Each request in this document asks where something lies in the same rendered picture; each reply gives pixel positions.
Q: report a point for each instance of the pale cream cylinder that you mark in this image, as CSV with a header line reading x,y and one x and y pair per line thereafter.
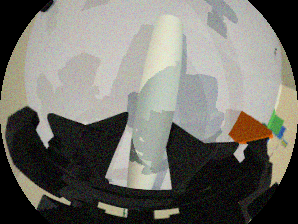
x,y
156,100

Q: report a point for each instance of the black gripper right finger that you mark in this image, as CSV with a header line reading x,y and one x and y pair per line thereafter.
x,y
187,155

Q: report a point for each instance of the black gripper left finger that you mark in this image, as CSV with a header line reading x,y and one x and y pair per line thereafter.
x,y
98,141

